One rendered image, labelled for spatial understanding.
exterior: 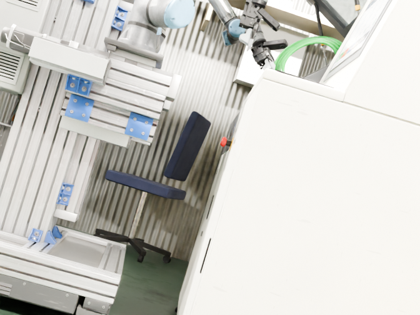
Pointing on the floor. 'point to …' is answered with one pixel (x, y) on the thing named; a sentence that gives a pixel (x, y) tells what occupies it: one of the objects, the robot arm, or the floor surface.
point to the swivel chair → (191, 149)
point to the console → (322, 192)
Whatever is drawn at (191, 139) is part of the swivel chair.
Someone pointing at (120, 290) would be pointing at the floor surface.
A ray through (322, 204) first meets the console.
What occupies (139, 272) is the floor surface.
